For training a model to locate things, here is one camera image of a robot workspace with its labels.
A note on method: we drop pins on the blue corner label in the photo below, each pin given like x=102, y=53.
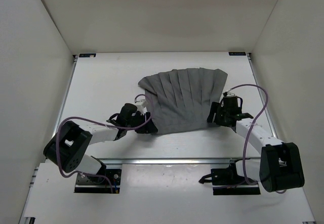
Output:
x=87, y=55
x=237, y=53

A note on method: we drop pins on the left blue corner label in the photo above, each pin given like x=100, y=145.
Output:
x=87, y=55

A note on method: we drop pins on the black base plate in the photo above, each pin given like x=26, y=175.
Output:
x=95, y=185
x=226, y=182

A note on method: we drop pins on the grey pleated skirt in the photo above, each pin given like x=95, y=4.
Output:
x=182, y=98

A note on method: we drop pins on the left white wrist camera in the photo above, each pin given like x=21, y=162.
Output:
x=141, y=105

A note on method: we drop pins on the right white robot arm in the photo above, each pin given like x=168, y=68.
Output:
x=279, y=167

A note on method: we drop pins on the right blue corner label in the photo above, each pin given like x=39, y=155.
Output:
x=237, y=53

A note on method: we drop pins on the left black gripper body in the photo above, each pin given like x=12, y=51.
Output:
x=138, y=119

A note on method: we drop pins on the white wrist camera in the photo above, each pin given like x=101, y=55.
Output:
x=141, y=105
x=229, y=93

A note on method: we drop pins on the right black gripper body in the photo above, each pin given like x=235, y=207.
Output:
x=222, y=114

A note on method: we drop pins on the aluminium front rail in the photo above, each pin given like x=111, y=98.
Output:
x=166, y=161

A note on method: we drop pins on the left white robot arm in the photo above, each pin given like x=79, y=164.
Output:
x=67, y=148

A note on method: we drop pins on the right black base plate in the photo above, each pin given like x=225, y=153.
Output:
x=226, y=182

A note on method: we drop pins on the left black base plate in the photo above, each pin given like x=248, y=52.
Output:
x=95, y=185

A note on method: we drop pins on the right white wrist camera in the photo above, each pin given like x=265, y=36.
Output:
x=229, y=93

